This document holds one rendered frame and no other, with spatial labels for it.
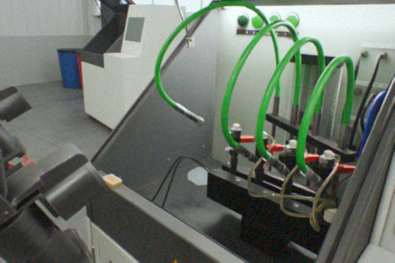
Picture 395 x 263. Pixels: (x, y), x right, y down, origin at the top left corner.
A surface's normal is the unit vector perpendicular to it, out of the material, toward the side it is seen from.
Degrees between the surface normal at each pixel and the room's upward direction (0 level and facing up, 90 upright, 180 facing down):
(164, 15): 90
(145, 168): 90
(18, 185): 27
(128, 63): 90
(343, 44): 90
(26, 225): 78
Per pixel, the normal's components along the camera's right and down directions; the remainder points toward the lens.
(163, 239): -0.69, 0.18
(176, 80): 0.72, 0.22
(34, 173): -0.33, -0.79
